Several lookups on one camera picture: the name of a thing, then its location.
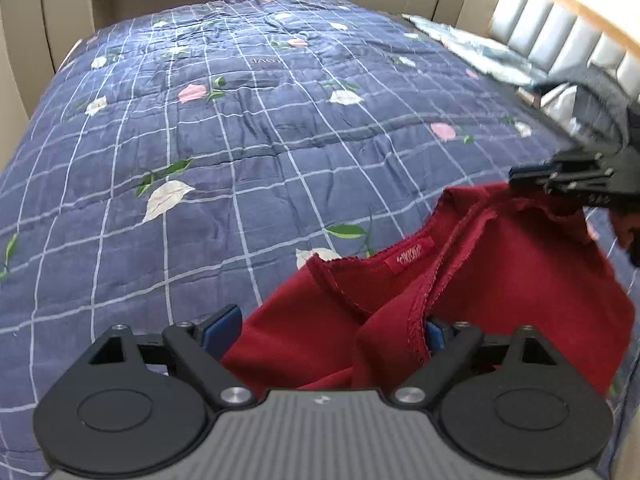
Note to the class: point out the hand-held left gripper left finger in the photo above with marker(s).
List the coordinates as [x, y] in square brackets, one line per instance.
[222, 332]

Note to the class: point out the grey tall wardrobe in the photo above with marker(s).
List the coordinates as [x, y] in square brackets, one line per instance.
[30, 50]

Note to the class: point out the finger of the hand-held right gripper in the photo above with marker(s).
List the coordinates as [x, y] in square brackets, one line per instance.
[535, 180]
[580, 160]

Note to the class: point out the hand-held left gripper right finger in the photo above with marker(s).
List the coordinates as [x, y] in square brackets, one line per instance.
[436, 334]

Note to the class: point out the blue plaid floral quilt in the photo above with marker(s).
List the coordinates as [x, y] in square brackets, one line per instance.
[250, 135]

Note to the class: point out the padded wooden headboard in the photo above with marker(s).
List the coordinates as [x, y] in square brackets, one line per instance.
[560, 25]

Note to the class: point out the light blue floral pillow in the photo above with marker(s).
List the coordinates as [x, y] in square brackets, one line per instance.
[480, 52]

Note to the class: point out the red long-sleeved shirt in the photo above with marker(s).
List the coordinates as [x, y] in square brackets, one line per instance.
[500, 285]

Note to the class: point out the dark grey pillow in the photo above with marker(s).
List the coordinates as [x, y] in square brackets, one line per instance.
[595, 105]

